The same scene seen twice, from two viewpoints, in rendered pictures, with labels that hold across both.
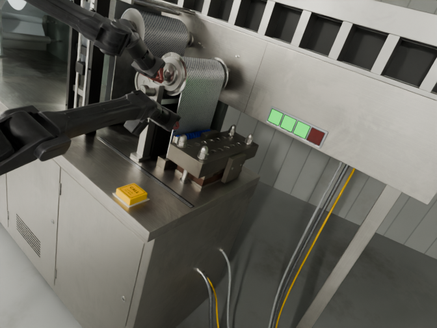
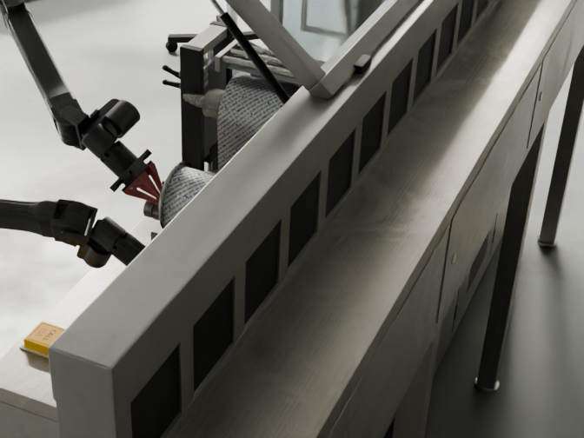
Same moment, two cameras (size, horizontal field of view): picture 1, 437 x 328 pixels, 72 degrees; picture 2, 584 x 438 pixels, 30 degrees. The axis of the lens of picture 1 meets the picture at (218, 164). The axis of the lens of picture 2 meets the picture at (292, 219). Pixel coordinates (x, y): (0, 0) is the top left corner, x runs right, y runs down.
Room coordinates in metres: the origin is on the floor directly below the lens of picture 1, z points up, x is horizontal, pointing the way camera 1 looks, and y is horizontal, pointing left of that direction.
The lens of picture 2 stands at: (1.05, -1.61, 2.44)
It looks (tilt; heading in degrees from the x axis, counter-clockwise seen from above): 34 degrees down; 82
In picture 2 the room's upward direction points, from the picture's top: 3 degrees clockwise
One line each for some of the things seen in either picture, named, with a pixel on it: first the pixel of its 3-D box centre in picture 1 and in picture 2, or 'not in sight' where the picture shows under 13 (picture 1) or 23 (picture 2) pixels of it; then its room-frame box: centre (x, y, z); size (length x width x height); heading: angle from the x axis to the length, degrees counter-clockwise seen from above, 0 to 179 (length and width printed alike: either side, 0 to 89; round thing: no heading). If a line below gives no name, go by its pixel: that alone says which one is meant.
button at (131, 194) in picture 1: (131, 193); (46, 338); (0.78, 0.23, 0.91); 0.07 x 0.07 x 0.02; 60
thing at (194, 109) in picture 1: (196, 114); not in sight; (1.14, 0.14, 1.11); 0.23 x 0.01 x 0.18; 150
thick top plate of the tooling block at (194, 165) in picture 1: (216, 150); not in sight; (1.12, 0.02, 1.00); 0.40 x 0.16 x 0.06; 150
